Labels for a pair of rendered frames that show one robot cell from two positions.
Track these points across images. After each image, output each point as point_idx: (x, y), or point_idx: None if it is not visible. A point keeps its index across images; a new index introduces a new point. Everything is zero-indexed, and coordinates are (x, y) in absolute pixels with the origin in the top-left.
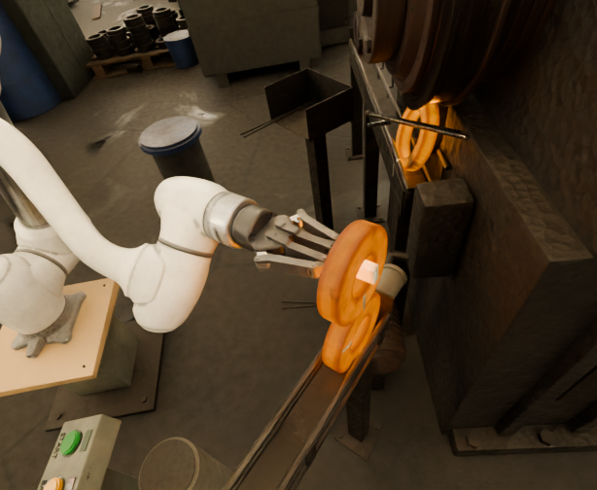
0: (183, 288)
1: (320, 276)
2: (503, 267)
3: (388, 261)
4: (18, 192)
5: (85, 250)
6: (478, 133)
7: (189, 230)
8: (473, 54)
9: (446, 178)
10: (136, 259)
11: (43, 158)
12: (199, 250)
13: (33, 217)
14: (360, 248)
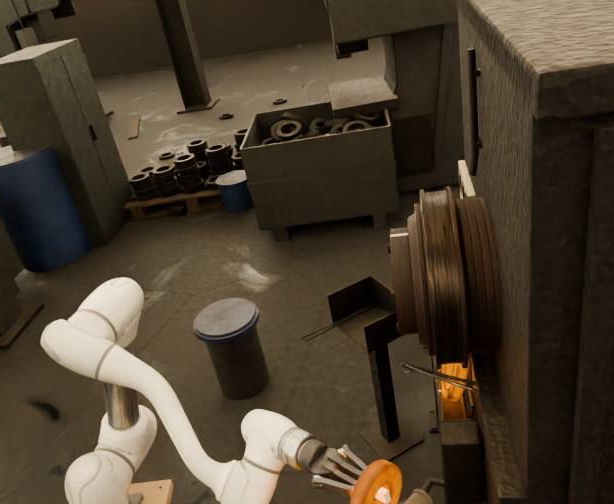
0: (259, 497)
1: (351, 496)
2: (493, 499)
3: (426, 485)
4: (121, 401)
5: (195, 463)
6: (484, 389)
7: (267, 454)
8: (456, 352)
9: (476, 414)
10: (229, 472)
11: (176, 397)
12: (272, 468)
13: (123, 421)
14: (375, 480)
